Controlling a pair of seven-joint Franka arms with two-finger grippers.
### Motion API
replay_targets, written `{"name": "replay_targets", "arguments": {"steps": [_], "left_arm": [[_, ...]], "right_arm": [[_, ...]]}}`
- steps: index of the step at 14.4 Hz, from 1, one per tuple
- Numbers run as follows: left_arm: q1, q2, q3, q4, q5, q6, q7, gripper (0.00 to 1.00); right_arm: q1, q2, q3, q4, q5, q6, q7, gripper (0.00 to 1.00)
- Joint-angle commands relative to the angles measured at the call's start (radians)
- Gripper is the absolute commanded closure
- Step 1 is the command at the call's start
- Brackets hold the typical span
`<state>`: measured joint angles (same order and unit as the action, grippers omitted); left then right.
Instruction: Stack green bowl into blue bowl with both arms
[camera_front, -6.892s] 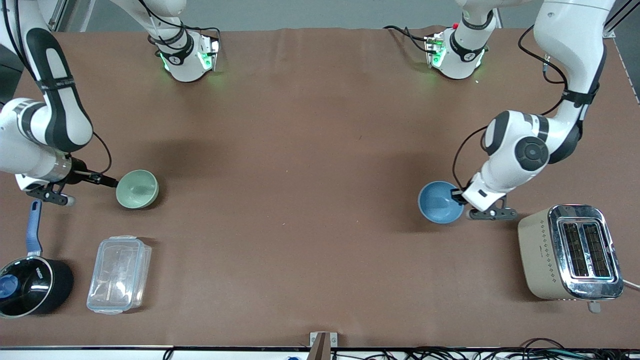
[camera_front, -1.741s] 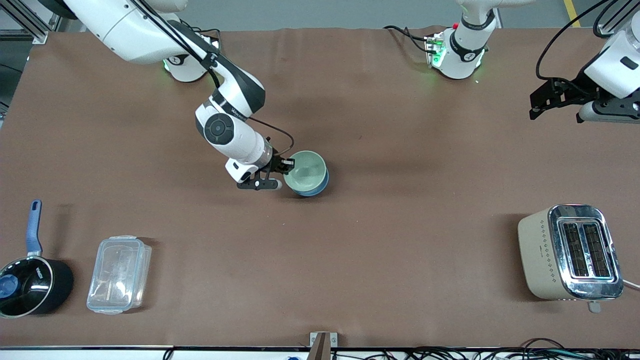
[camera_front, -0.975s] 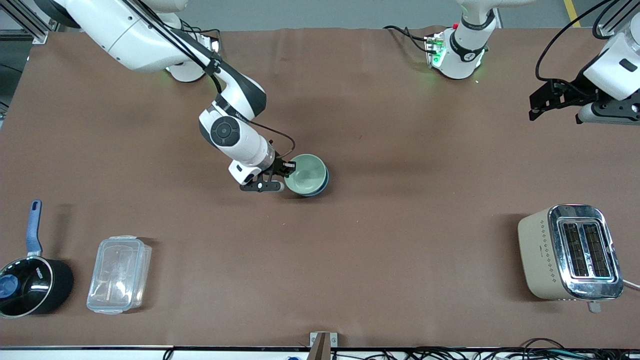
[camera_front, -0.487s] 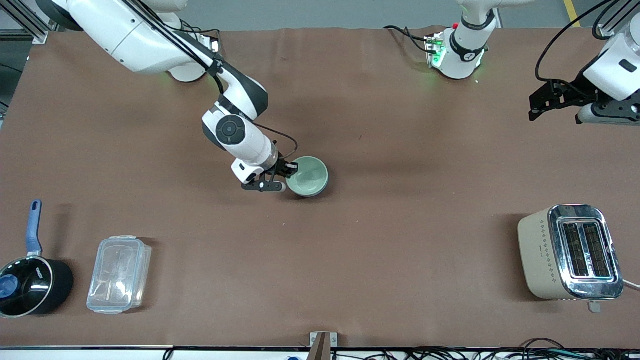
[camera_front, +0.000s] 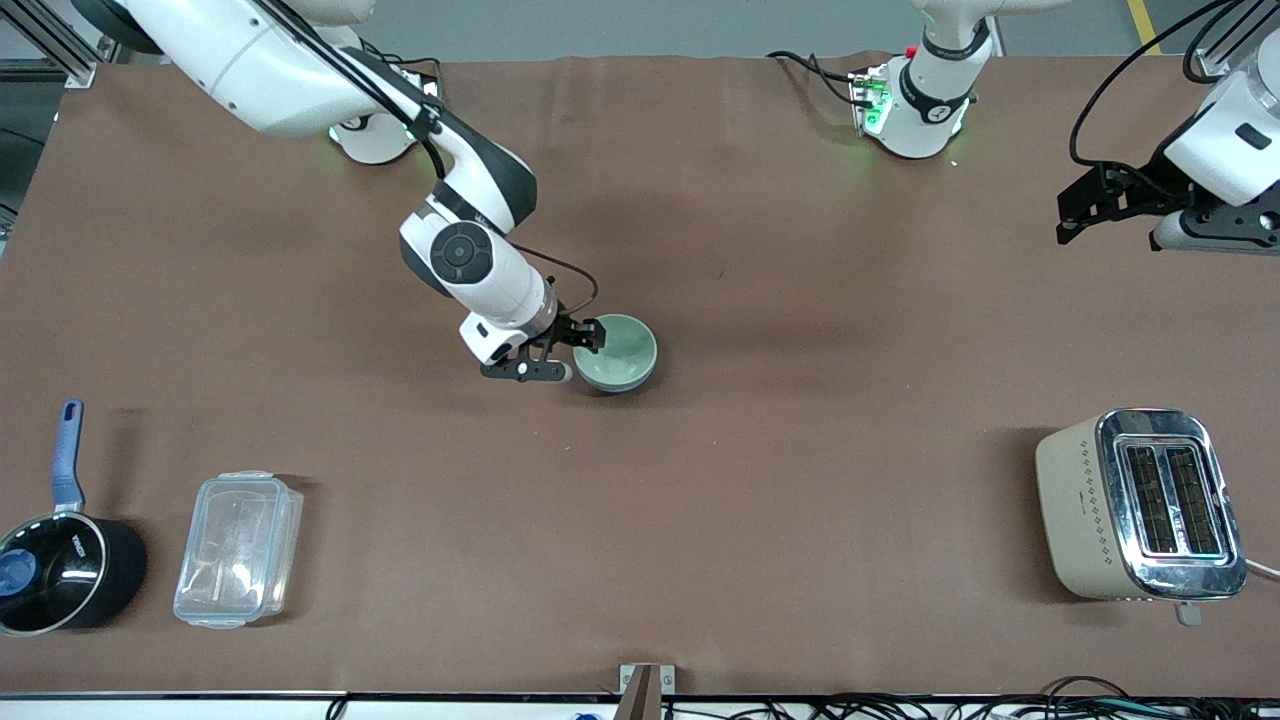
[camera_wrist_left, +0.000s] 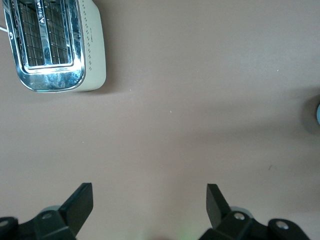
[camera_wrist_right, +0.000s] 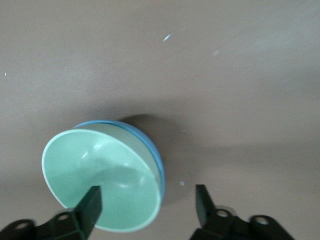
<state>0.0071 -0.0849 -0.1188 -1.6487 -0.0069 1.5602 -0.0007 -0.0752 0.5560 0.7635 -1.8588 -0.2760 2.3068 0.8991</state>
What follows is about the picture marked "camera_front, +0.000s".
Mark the green ceramic bowl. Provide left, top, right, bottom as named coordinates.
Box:
left=572, top=313, right=659, bottom=392

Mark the blue ceramic bowl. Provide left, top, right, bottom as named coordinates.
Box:
left=580, top=362, right=661, bottom=397

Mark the brown table mat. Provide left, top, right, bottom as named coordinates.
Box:
left=0, top=52, right=1280, bottom=698

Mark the beige chrome toaster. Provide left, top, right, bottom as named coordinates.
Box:
left=1035, top=408, right=1249, bottom=627

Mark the clear plastic food container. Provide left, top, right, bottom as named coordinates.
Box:
left=173, top=471, right=305, bottom=630

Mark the glass lid blue knob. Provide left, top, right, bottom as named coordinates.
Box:
left=0, top=515, right=107, bottom=633

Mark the aluminium frame post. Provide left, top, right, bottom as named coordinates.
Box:
left=1196, top=0, right=1280, bottom=79
left=0, top=0, right=98, bottom=89

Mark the black right base cable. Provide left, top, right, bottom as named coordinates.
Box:
left=360, top=45, right=442, bottom=81

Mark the black base cable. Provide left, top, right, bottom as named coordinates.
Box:
left=767, top=50, right=873, bottom=107
left=360, top=45, right=442, bottom=81

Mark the black left base cable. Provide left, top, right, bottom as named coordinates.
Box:
left=767, top=50, right=873, bottom=107

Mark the metal table bracket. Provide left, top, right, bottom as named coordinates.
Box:
left=619, top=663, right=676, bottom=720

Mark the black saucepan blue handle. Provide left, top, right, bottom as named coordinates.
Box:
left=0, top=400, right=148, bottom=637

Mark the black cable bundle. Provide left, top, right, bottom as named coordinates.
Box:
left=665, top=677, right=1280, bottom=720

